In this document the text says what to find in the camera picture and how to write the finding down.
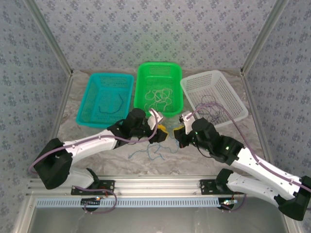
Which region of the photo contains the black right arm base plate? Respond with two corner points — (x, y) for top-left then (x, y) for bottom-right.
(199, 179), (245, 195)

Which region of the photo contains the thin dark blue cable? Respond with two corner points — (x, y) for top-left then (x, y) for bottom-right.
(98, 93), (124, 114)

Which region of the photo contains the white plastic basket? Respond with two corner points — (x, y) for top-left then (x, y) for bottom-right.
(179, 70), (249, 129)

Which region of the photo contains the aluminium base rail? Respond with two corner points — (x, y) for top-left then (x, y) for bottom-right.
(26, 176), (291, 197)

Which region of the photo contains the white slotted cable duct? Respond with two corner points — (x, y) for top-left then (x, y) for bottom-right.
(35, 197), (223, 208)

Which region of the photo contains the aluminium frame post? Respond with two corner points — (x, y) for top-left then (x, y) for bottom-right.
(24, 0), (74, 76)
(240, 0), (291, 75)

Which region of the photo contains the mauve arm cable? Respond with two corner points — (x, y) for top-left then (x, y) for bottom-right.
(28, 109), (160, 216)
(188, 103), (311, 213)

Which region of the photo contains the teal plastic basket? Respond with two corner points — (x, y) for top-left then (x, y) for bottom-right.
(75, 73), (135, 129)

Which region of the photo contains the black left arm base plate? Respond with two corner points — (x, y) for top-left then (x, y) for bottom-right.
(97, 179), (115, 195)

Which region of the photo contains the mauve right arm cable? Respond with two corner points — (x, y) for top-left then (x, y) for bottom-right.
(188, 103), (311, 213)

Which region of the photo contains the aluminium side rail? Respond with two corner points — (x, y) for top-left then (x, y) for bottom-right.
(240, 69), (278, 178)
(37, 71), (75, 179)

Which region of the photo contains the small controller board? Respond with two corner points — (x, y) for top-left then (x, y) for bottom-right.
(220, 199), (238, 210)
(81, 197), (103, 206)

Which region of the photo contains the thin white cable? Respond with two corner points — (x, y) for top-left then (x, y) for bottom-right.
(145, 93), (172, 113)
(144, 88), (173, 107)

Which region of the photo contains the green plastic basket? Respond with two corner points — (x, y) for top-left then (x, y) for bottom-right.
(134, 62), (183, 119)

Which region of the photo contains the mauve left arm cable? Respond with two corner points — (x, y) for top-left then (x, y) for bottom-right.
(28, 109), (160, 216)

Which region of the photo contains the thin light blue cable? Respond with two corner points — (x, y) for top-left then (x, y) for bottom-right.
(128, 125), (180, 161)

